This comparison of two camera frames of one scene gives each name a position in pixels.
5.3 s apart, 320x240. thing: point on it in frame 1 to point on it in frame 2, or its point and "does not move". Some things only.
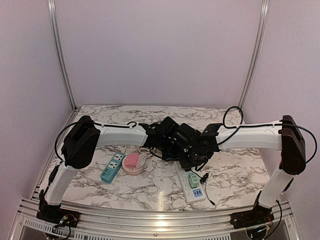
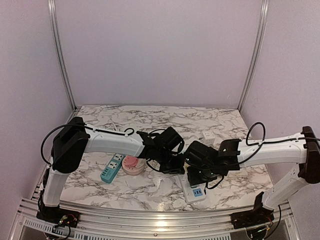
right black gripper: x=185 y=164 to x=193 y=180
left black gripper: x=174 y=157 to x=177 y=169
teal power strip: x=112 y=167 does not move
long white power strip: x=191 y=195 does not move
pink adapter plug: x=132 y=160 does not move
